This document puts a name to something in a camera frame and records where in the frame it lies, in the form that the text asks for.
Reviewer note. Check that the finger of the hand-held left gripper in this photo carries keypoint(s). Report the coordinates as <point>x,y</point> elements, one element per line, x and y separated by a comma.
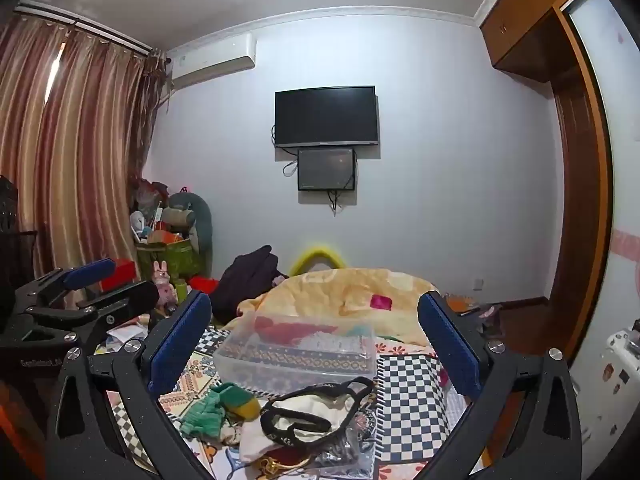
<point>140,295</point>
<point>90,272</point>

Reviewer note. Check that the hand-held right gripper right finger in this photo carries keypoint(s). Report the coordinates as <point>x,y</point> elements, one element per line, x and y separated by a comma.
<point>447,345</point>

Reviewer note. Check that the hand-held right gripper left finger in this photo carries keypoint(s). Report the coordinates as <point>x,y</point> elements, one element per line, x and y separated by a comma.
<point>177,342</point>

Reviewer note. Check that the green yellow knit sock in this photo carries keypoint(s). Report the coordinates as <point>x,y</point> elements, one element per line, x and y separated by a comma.
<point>215,407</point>

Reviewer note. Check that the clear plastic box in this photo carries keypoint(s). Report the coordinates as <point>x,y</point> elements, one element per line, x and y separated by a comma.
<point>300,365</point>

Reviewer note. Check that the black lace band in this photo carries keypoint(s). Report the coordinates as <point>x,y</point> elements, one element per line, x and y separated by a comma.
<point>272,425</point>

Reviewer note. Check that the clear plastic bag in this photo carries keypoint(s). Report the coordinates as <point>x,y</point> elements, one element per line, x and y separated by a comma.
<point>350,455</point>

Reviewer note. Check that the white cloth pouch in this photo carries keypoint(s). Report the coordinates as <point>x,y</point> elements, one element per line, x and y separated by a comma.
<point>310,410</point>

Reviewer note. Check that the red cloth pouch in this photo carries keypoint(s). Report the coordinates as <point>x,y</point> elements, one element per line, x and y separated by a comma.
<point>290,456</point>

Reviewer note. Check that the pink bunny plush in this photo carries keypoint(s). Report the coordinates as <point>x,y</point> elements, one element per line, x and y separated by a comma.
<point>162,282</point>

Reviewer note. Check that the red box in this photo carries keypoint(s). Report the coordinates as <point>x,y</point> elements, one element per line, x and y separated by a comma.
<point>122,272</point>

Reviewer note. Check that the pile of papers and books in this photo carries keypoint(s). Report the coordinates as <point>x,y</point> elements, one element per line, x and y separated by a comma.
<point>125,332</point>

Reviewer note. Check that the green bottle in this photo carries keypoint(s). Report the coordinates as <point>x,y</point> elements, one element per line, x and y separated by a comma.
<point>181,292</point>

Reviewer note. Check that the green storage bag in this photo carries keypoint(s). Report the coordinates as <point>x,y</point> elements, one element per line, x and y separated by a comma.
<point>170,260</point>

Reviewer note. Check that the patterned bedsheet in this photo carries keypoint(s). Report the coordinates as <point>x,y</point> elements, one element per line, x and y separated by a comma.
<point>415,400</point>

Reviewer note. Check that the pink cloth piece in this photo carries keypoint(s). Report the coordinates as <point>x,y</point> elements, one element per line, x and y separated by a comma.
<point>381,302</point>

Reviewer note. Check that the teal cloth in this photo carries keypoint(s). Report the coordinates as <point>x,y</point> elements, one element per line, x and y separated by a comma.
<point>359,331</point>

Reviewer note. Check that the dark purple clothing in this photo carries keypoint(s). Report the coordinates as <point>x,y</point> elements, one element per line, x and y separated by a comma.
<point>245,280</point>

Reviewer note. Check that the grey-green plush toy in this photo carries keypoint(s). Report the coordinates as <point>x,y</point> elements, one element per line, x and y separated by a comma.
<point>192,215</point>

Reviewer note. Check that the red plastic bag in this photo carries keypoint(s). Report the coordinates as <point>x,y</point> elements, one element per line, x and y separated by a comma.
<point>147,192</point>

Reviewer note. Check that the red cloth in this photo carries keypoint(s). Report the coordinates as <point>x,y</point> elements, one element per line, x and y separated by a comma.
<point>295,332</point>

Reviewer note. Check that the yellow fleece blanket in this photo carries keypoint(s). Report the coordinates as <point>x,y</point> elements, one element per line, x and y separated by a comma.
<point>325,295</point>

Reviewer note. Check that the striped brown curtain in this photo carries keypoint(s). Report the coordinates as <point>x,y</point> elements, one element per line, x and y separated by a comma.
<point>75,135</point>

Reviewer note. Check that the yellow foam tube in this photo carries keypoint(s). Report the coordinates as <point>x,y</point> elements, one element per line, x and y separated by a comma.
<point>320,252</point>

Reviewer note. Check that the small black monitor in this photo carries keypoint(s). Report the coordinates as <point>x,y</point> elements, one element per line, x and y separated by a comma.
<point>326,169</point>

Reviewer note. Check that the white air conditioner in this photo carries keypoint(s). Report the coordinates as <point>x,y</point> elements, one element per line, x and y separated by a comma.
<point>215,60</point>

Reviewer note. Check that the white heart-print wardrobe door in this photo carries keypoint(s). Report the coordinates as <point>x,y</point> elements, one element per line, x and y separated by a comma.
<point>620,160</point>

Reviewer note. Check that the wooden overhead cabinet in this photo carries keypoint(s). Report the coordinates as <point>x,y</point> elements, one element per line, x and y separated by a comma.
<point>530,15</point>

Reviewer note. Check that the white wall socket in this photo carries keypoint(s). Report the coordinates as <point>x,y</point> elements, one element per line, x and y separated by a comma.
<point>478,284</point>

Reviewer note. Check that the curtain rail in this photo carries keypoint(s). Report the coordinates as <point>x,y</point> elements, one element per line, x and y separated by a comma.
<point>85,22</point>

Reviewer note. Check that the black wall television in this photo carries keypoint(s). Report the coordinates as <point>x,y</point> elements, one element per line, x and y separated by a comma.
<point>325,116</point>

